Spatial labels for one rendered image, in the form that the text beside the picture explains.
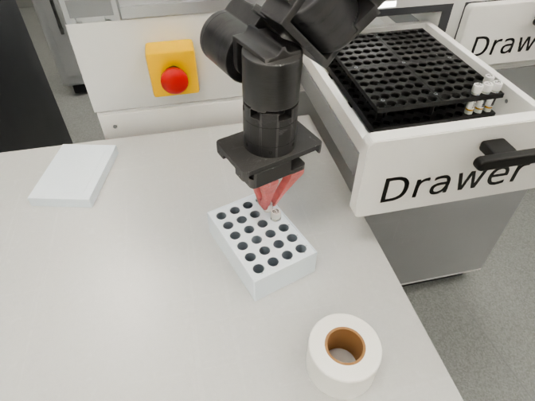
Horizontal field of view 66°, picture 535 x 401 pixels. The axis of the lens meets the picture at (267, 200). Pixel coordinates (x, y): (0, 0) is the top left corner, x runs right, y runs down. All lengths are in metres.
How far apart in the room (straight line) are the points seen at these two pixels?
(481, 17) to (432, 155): 0.41
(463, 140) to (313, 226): 0.21
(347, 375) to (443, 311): 1.09
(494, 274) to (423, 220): 0.53
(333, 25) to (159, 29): 0.35
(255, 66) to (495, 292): 1.34
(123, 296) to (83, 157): 0.27
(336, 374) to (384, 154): 0.22
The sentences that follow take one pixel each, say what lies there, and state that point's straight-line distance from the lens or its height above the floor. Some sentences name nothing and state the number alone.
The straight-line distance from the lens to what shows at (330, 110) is 0.58.
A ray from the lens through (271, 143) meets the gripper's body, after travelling 0.42.
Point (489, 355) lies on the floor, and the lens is 1.45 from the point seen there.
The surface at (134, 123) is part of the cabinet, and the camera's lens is 0.76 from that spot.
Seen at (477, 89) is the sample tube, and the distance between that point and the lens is 0.61.
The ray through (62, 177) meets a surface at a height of 0.78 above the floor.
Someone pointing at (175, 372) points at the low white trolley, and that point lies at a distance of 0.46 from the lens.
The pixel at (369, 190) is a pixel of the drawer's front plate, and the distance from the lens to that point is 0.47.
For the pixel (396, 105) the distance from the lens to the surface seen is 0.55.
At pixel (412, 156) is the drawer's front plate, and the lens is 0.47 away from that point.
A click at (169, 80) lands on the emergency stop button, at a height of 0.88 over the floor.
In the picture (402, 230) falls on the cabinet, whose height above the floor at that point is 0.35.
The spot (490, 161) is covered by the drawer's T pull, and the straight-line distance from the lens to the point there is 0.48.
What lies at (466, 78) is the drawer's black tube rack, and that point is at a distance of 0.65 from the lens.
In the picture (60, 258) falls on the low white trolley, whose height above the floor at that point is 0.76.
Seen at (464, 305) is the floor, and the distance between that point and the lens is 1.52.
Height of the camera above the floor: 1.17
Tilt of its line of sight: 44 degrees down
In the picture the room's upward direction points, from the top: straight up
